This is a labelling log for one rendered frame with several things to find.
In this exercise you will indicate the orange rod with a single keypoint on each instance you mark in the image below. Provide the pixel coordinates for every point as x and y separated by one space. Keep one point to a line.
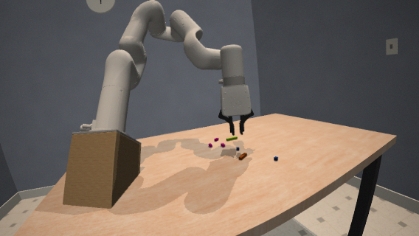
242 156

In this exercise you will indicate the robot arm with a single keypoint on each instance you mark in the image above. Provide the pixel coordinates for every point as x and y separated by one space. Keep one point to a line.
121 75

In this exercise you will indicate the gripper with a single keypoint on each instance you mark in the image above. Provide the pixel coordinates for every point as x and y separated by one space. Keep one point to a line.
236 102

